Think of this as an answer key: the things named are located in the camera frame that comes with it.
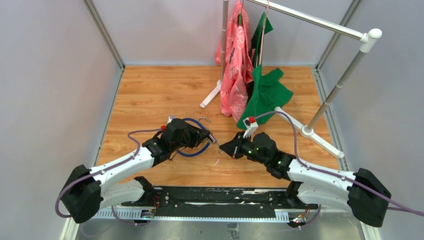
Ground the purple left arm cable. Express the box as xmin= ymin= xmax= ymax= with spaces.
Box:
xmin=54 ymin=125 xmax=167 ymax=227

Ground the green garment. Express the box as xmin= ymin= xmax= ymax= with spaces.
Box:
xmin=236 ymin=12 xmax=294 ymax=130

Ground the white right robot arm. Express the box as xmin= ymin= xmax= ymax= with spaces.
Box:
xmin=219 ymin=131 xmax=392 ymax=228

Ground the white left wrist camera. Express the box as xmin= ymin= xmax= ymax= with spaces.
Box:
xmin=167 ymin=115 xmax=177 ymax=125

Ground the brass padlock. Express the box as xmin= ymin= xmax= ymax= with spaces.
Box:
xmin=197 ymin=117 xmax=211 ymax=123

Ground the pink clothes hanger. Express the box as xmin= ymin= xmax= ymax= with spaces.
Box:
xmin=256 ymin=0 xmax=270 ymax=66

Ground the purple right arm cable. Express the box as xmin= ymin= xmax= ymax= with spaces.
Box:
xmin=249 ymin=110 xmax=424 ymax=218

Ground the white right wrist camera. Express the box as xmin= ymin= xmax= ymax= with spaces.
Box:
xmin=243 ymin=116 xmax=259 ymax=139

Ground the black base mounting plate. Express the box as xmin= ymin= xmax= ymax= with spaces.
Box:
xmin=122 ymin=186 xmax=318 ymax=220

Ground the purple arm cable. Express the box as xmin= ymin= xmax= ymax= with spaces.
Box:
xmin=54 ymin=125 xmax=167 ymax=227
xmin=249 ymin=110 xmax=424 ymax=218

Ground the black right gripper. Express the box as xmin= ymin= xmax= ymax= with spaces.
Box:
xmin=220 ymin=131 xmax=270 ymax=167

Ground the blue cable lock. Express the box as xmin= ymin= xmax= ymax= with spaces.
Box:
xmin=176 ymin=117 xmax=211 ymax=158

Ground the metal clothes rack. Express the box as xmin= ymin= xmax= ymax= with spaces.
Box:
xmin=199 ymin=0 xmax=382 ymax=159

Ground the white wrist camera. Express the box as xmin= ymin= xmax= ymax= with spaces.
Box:
xmin=243 ymin=116 xmax=259 ymax=139
xmin=167 ymin=115 xmax=177 ymax=125

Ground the pink patterned garment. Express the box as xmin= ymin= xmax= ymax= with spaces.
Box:
xmin=219 ymin=0 xmax=253 ymax=121

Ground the aluminium frame rail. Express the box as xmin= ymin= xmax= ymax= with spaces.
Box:
xmin=82 ymin=0 xmax=125 ymax=72

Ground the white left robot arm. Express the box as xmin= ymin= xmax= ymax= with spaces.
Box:
xmin=54 ymin=118 xmax=216 ymax=224

